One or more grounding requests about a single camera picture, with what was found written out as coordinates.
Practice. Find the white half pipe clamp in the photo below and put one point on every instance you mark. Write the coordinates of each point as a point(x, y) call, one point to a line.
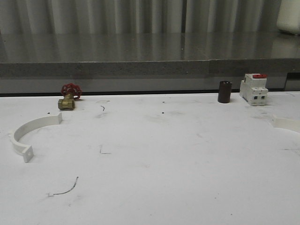
point(24, 150)

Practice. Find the white half clamp with stud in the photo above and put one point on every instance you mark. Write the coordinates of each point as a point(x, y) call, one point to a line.
point(293, 125)

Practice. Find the dark brown cylinder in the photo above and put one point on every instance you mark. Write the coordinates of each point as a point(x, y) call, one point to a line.
point(224, 93)

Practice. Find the brass valve red handwheel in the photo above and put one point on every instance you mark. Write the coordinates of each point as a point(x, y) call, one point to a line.
point(70, 92)

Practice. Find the grey stone counter shelf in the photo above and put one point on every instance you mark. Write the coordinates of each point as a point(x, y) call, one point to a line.
point(88, 56)

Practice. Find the white container in background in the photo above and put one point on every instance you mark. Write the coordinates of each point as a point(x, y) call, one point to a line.
point(288, 19)

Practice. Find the white circuit breaker red switch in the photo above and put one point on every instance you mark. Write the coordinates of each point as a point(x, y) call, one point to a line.
point(252, 89)

